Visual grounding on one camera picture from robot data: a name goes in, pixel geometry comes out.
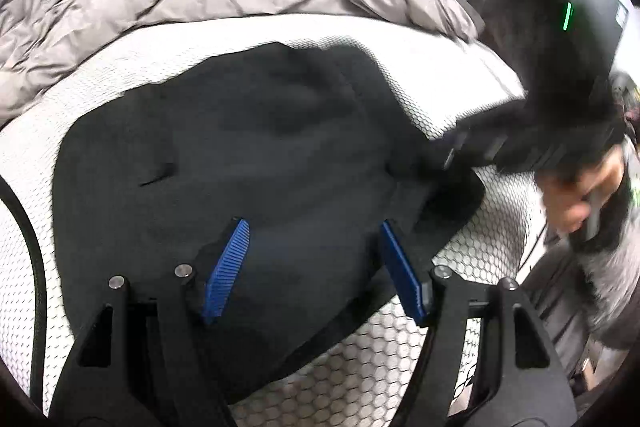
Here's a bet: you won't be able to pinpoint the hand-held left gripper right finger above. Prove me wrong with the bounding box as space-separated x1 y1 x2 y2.
379 219 578 427

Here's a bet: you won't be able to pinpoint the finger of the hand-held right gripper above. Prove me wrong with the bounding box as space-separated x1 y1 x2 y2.
440 104 528 172

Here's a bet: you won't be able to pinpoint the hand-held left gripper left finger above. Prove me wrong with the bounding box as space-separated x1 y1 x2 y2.
47 217 251 427

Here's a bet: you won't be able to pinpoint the black pants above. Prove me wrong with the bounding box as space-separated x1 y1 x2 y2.
51 41 486 408

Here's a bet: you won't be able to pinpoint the person's right forearm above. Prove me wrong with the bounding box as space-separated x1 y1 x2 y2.
570 147 640 350

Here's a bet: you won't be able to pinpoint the person's right hand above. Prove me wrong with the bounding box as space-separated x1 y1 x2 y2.
540 142 626 235

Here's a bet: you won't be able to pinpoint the black monitor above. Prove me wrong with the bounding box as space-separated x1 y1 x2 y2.
565 0 632 78

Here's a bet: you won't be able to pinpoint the white honeycomb mattress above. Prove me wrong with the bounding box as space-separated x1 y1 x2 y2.
0 9 551 427

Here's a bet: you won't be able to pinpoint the black cable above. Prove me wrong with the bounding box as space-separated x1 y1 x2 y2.
0 179 49 403

